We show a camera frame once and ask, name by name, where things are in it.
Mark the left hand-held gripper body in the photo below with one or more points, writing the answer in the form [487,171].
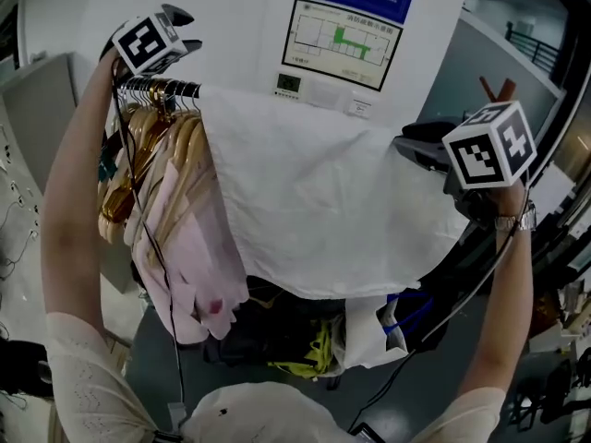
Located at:
[143,42]

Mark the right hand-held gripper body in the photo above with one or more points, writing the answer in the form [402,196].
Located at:
[489,150]

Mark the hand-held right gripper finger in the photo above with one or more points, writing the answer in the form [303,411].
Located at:
[429,130]
[429,152]

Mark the white cloth sheet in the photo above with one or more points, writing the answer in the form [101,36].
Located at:
[314,201]

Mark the person's left forearm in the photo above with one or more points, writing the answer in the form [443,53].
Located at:
[69,210]

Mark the person's right forearm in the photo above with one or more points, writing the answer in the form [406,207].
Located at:
[501,316]

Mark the person's right hand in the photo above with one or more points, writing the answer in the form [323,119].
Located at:
[510,201]

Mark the red wooden coat stand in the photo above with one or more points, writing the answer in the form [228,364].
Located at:
[498,92]

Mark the silver wristwatch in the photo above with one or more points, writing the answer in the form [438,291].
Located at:
[524,222]

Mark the row of wooden hangers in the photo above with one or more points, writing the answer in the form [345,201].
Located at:
[152,141]

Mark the black metal railing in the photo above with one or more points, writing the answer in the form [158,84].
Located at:
[533,49]

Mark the framed floor plan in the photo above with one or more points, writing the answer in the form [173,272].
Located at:
[341,44]

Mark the teal clip hanger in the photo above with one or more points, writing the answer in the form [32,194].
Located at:
[106,166]

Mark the pink hanging garment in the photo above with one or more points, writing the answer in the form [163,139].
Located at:
[194,275]

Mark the black waist device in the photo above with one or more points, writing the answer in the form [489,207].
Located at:
[367,434]

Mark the person's white knit sweater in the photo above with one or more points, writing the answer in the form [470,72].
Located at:
[88,386]

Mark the small white wall sign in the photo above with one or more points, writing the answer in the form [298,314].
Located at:
[361,106]

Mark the wall thermostat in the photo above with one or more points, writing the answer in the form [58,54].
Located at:
[288,83]

